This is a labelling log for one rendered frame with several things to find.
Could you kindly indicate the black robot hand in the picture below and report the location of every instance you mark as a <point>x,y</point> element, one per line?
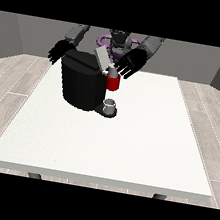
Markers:
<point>59,51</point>
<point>133,62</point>

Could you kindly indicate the small grey coffee pod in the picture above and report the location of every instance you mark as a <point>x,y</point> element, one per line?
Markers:
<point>112,71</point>

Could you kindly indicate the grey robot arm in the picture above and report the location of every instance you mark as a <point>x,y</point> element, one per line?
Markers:
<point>152,45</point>
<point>76,34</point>

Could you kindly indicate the red pod holder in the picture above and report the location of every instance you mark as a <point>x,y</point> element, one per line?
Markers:
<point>113,82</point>

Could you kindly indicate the pale grey machine lid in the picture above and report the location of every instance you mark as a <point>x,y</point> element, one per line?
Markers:
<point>102,57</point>

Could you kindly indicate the black coffee machine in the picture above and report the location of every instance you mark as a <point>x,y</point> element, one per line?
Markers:
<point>81,82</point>

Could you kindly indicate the grey robot trunk purple rings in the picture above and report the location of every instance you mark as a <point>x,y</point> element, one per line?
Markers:
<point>118,44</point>

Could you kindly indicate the small grey cup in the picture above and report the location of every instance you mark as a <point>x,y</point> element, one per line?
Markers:
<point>109,106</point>

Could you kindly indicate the dark table leg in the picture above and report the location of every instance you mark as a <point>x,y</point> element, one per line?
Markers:
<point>34,176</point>
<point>159,196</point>

